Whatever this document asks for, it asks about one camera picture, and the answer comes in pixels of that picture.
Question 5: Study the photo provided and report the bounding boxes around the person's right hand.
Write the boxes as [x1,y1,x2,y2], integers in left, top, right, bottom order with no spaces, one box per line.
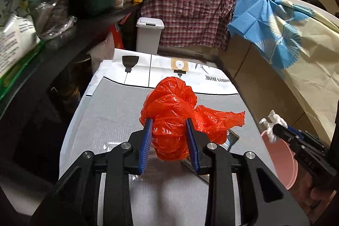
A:
[309,182,333,218]

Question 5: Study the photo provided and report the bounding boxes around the silver foil wrapper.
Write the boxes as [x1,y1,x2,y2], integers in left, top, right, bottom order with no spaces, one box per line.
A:
[220,129,240,152]

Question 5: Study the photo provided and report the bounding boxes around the green white packet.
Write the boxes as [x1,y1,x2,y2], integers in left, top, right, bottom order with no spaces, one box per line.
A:
[0,14,44,99]

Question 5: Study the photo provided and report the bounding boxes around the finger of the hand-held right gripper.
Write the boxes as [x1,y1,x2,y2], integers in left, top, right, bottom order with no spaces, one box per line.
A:
[273,123,303,155]
[287,126,328,154]

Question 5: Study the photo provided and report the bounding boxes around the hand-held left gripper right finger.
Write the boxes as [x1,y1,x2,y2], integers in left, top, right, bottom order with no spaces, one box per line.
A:
[185,118,310,226]

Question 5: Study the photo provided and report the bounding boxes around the red plaid shirt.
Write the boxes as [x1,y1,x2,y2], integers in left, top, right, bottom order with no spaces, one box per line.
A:
[140,0,239,50]

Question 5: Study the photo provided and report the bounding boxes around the red plastic bag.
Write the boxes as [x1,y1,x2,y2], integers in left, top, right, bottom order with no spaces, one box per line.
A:
[139,77,245,161]

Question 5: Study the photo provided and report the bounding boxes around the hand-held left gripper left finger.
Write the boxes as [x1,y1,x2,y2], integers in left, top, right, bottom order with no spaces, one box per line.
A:
[30,119,154,226]

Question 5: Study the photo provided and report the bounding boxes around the white tissue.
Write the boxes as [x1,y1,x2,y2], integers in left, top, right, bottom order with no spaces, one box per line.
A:
[259,110,288,144]

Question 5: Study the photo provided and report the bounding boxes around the clear plastic bag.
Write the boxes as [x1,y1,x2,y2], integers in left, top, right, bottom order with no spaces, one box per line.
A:
[32,0,77,38]

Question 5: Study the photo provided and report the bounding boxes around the cream blue patterned cloth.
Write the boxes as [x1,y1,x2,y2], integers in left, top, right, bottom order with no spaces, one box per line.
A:
[228,0,339,142]

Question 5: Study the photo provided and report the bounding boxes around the pink plastic bin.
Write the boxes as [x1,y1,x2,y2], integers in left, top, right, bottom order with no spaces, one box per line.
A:
[261,131,299,189]

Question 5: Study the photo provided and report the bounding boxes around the white lidded bin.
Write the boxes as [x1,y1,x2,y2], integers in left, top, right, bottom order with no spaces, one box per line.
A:
[136,17,165,54]

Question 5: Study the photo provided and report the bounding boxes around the grey mat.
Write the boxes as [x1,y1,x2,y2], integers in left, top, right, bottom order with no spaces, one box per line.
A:
[60,75,278,226]

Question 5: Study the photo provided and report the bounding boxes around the red blue packet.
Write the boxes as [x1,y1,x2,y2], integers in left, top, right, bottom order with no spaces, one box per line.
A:
[114,23,125,50]

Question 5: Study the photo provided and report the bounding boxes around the black shelf rack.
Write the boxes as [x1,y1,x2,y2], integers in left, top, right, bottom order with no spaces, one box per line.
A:
[0,0,154,226]

